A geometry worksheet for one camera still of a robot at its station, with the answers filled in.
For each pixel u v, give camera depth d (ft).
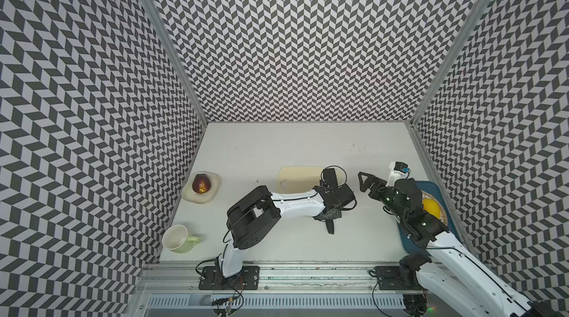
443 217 2.77
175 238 2.49
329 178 3.15
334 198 2.24
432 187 3.14
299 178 3.09
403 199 1.85
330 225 2.77
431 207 2.74
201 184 2.91
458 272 1.50
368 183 2.27
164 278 2.43
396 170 2.27
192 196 3.00
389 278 2.40
